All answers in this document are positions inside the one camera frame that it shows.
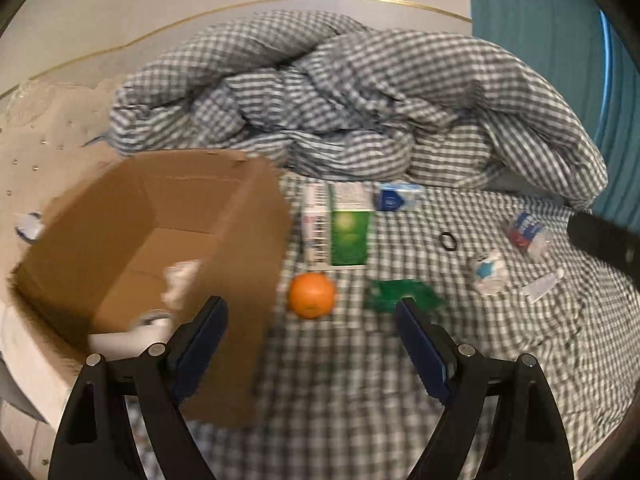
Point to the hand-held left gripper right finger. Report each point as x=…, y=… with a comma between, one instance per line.
x=422, y=347

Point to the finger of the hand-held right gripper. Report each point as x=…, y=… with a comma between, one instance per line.
x=602, y=240

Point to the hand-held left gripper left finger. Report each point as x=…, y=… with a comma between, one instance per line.
x=202, y=342

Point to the brown cardboard box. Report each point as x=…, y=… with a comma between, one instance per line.
x=235, y=260

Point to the green plastic wrapper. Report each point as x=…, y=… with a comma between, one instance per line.
x=390, y=294

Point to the crumpled white tissue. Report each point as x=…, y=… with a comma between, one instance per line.
x=181, y=280

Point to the white plastic bottle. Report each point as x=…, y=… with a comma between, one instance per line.
x=127, y=340

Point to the small clear plastic tube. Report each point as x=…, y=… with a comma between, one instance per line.
x=542, y=286

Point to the red blue white packet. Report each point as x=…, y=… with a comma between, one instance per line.
x=525, y=232

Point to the white and blue crumpled packet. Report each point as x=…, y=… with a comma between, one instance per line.
x=487, y=270

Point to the grey checked bed sheet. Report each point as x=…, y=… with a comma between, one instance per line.
x=320, y=385

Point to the orange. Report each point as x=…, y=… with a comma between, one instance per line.
x=311, y=295

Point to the green medicine box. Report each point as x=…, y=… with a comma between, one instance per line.
x=351, y=235

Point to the white and blue wrapper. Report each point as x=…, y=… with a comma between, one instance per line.
x=31, y=226

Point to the teal curtain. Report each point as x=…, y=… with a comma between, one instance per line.
x=540, y=5

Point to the grey checked duvet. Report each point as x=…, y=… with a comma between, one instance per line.
x=360, y=95

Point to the beige tufted headboard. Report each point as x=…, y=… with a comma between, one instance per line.
x=55, y=120

